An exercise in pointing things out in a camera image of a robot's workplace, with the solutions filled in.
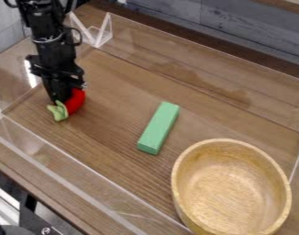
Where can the clear acrylic enclosure wall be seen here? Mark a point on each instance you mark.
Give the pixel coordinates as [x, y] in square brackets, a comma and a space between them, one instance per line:
[81, 166]

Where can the wooden bowl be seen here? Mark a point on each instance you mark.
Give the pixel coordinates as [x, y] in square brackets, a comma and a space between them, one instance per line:
[230, 189]

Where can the black device at corner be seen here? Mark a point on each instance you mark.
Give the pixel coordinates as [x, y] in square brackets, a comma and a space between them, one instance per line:
[31, 225]

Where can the clear acrylic corner bracket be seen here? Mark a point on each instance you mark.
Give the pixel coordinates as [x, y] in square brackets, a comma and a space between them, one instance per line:
[92, 36]

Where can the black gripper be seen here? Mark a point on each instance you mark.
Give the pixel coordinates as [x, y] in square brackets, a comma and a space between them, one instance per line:
[60, 79]

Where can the green rectangular block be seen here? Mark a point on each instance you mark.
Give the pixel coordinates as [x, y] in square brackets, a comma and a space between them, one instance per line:
[158, 128]

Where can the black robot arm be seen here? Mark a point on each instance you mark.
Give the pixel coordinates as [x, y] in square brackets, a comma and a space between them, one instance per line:
[53, 64]

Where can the red plush strawberry toy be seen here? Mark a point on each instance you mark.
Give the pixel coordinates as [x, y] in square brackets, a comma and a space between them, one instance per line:
[63, 109]

